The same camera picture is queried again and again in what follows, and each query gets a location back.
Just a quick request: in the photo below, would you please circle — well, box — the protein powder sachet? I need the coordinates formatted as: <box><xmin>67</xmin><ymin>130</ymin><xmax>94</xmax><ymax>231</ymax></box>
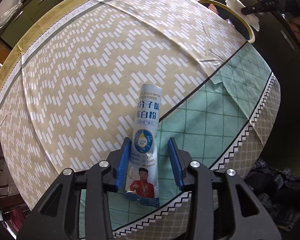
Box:
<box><xmin>125</xmin><ymin>84</ymin><xmax>162</xmax><ymax>207</ymax></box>

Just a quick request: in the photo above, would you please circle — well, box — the clear plastic bag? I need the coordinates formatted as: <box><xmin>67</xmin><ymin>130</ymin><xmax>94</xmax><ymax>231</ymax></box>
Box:
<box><xmin>0</xmin><ymin>0</ymin><xmax>22</xmax><ymax>29</ymax></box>

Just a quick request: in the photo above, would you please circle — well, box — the patterned tablecloth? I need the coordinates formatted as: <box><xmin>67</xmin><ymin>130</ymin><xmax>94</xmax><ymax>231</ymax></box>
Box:
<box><xmin>0</xmin><ymin>0</ymin><xmax>281</xmax><ymax>239</ymax></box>

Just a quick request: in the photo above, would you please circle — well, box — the yellow blue trash bin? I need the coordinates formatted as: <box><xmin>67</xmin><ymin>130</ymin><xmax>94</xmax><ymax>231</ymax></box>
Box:
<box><xmin>195</xmin><ymin>0</ymin><xmax>256</xmax><ymax>43</ymax></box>

